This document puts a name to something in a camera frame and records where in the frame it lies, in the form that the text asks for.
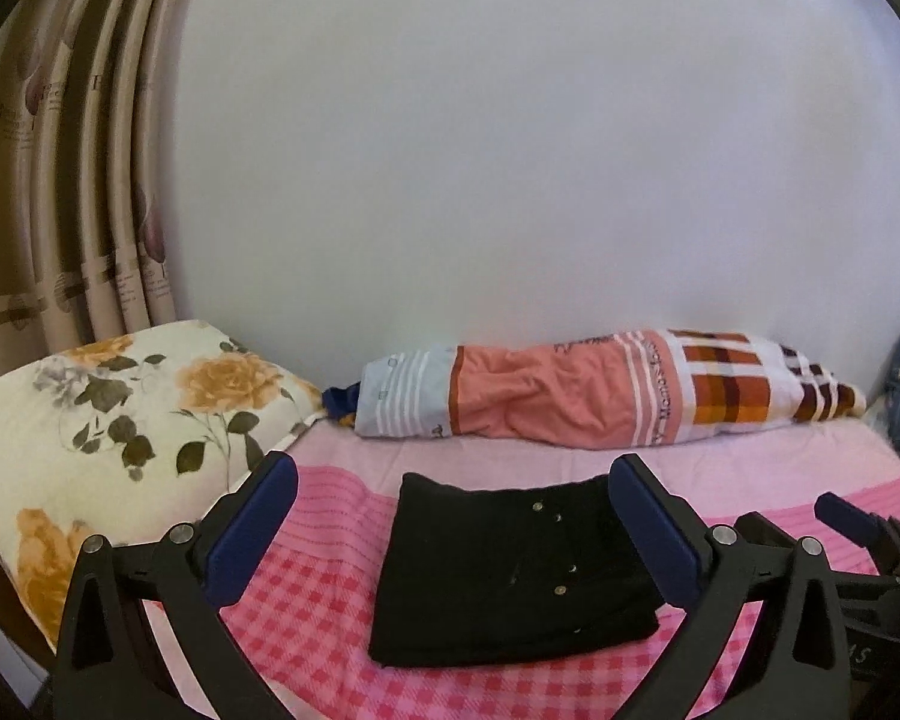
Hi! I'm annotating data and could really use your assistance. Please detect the pink checkered bed sheet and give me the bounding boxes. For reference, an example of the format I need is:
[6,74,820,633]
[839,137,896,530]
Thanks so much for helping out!
[137,411,900,720]

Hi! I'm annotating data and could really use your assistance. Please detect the black pants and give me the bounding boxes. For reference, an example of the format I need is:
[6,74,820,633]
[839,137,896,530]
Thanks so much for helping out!
[368,473,663,668]

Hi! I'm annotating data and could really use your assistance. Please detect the orange plaid bolster pillow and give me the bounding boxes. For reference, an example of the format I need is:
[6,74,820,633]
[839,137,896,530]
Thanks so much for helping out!
[323,330,866,450]

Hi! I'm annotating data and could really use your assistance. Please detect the white floral pillow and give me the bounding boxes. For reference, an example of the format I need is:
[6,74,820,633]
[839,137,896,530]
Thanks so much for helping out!
[0,320,322,644]

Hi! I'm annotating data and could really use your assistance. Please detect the beige curtain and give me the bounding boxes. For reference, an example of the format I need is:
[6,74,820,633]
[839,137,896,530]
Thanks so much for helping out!
[0,0,176,376]

